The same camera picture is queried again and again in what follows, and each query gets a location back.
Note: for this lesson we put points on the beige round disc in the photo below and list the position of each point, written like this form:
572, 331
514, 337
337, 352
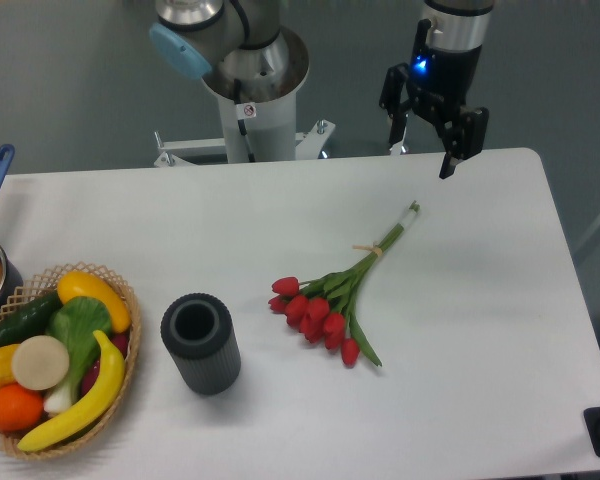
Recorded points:
40, 363

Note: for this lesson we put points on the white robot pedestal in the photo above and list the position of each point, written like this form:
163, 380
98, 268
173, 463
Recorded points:
252, 132

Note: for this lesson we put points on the dark grey ribbed vase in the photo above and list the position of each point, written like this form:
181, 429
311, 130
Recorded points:
197, 331

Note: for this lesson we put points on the yellow squash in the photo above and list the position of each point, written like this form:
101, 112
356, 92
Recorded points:
82, 284

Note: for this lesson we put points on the orange fruit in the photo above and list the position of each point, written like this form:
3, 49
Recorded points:
20, 408

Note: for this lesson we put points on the dark green cucumber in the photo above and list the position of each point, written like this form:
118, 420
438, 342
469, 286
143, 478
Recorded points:
29, 320

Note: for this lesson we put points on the yellow banana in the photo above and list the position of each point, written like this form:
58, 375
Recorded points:
89, 408

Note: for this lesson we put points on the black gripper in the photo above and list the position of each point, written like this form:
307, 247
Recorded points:
437, 82

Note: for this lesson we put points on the green bok choy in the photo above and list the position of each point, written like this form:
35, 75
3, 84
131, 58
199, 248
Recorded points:
73, 325

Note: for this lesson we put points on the woven wicker basket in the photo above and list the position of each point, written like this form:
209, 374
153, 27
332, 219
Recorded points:
39, 285

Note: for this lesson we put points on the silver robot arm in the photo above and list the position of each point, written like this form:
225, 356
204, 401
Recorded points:
254, 66

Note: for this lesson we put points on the red tulip bouquet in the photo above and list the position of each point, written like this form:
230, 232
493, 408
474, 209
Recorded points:
325, 309

